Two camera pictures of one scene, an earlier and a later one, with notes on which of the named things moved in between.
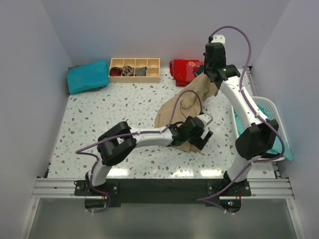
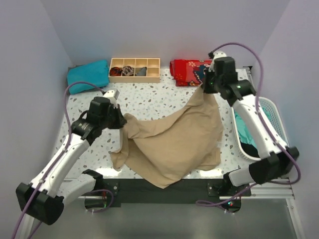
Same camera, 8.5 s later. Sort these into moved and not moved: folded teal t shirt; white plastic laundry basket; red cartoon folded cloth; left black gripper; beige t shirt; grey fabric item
Moved: left black gripper; beige t shirt
Not moved: white plastic laundry basket; folded teal t shirt; grey fabric item; red cartoon folded cloth
